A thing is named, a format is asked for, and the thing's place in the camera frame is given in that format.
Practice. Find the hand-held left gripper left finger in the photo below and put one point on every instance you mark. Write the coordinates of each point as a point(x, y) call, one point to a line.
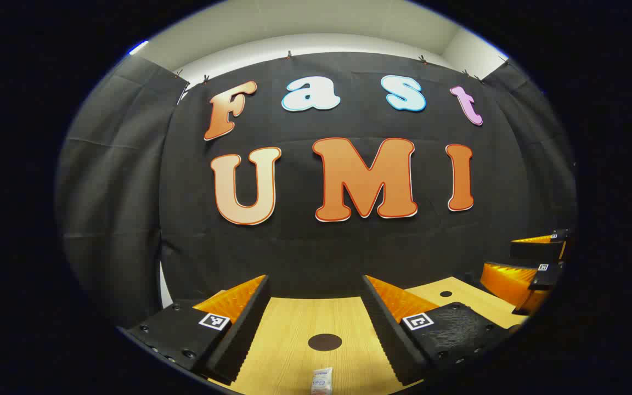
point(244, 329)

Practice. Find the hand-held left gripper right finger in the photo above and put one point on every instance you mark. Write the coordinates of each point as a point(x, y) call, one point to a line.
point(387, 334)

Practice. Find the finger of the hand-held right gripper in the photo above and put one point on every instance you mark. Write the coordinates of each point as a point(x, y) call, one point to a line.
point(535, 251)
point(505, 282)

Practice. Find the dark round coaster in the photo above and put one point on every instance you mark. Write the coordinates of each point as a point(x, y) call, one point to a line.
point(325, 342)

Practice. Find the white toothpaste tube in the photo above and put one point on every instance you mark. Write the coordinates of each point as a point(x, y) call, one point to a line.
point(321, 381)

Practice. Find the wooden desktop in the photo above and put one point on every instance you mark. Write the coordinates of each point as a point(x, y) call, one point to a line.
point(294, 340)

